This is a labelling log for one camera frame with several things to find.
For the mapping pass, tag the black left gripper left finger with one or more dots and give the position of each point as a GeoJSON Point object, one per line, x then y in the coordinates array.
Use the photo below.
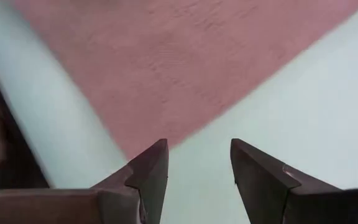
{"type": "Point", "coordinates": [141, 186]}

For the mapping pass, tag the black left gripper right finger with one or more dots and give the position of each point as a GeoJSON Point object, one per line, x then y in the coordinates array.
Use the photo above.
{"type": "Point", "coordinates": [259, 186]}

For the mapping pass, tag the grey woven towel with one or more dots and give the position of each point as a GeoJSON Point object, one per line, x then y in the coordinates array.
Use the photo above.
{"type": "Point", "coordinates": [182, 62]}

